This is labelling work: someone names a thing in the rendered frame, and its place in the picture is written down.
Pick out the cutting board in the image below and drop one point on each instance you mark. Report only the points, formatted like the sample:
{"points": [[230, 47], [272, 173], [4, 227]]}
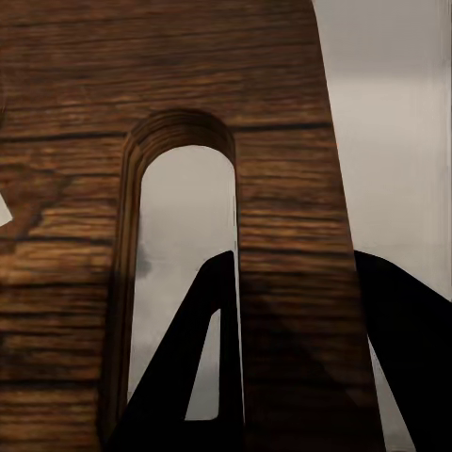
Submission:
{"points": [[91, 93]]}

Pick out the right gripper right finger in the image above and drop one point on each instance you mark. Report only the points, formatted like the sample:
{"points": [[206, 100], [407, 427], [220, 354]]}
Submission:
{"points": [[410, 328]]}

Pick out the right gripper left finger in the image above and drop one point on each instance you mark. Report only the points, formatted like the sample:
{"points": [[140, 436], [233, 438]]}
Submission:
{"points": [[154, 419]]}

